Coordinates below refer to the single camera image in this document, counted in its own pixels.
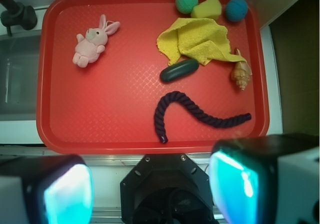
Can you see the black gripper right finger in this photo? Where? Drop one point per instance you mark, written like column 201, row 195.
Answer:
column 273, row 179

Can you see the pink plush bunny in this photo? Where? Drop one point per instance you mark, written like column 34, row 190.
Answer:
column 90, row 46

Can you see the yellow cloth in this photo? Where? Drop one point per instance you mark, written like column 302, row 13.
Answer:
column 202, row 39

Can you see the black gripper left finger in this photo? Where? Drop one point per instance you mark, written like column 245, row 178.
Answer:
column 46, row 190

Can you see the blue ball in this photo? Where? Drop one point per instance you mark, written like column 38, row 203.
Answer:
column 236, row 10

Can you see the dark green cucumber toy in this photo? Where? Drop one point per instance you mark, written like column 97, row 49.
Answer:
column 179, row 70

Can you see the green ball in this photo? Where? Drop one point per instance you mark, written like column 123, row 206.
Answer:
column 186, row 6

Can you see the red plastic tray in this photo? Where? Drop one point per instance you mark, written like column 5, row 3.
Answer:
column 108, row 107

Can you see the tan conch seashell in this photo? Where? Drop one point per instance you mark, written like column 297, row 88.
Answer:
column 241, row 74

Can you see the yellow sponge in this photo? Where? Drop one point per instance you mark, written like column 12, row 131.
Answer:
column 211, row 9

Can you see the steel sink basin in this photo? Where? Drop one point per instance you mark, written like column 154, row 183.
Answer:
column 19, row 63

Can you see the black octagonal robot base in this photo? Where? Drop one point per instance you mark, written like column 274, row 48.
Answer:
column 166, row 189

